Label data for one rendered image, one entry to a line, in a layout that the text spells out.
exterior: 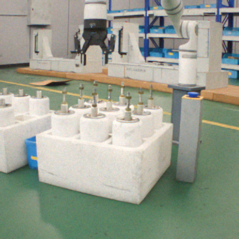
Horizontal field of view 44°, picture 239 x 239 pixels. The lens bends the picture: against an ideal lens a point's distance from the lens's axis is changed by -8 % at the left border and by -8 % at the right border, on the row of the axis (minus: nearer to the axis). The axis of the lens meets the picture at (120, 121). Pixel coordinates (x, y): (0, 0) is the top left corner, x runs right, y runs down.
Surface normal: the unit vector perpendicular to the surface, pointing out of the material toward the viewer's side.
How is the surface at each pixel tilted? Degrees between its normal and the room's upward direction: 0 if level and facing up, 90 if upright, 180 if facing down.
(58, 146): 90
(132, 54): 90
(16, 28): 90
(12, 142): 90
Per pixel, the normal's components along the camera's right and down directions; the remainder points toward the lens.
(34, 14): 0.70, 0.18
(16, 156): 0.90, 0.12
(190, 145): -0.39, 0.21
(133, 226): 0.02, -0.97
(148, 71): -0.71, 0.15
